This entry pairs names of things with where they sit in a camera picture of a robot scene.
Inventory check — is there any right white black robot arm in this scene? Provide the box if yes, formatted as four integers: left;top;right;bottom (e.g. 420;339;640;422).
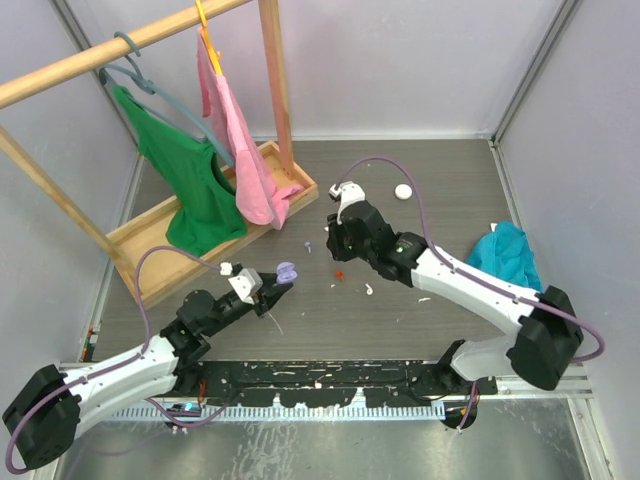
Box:
327;201;584;394

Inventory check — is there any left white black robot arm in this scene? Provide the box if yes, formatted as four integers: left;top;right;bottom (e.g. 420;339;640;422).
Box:
2;268;294;475

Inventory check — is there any white round charging case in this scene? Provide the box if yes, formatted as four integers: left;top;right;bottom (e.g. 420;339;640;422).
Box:
394;184;413;201

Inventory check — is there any pink cloth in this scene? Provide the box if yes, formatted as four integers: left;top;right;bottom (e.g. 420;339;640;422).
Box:
197;29;304;230

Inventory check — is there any wooden clothes rack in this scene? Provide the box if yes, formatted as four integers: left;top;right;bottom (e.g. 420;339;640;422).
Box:
1;1;318;306

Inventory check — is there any green shirt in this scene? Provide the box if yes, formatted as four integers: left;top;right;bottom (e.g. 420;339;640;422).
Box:
112;86;248;256

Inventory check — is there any teal cloth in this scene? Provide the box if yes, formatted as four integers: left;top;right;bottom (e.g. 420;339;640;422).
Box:
466;221;543;292

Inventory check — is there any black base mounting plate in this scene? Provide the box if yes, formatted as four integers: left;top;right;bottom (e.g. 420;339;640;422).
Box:
174;360;497;408

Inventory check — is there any yellow hanger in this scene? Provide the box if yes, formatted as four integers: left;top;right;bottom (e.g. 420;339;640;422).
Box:
195;0;223;75

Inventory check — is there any blue-grey hanger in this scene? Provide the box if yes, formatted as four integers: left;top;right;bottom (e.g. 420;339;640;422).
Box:
97;54;235;167

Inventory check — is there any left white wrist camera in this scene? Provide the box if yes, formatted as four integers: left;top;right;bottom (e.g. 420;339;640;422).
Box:
228;268;263;305

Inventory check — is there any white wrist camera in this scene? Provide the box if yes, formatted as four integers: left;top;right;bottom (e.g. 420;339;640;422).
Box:
329;181;366;225
228;268;263;305

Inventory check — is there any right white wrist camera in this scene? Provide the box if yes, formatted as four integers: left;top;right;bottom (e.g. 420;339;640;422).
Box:
329;181;366;225

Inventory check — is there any white slotted cable duct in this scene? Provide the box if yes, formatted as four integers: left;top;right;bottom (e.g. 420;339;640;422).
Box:
106;396;446;423

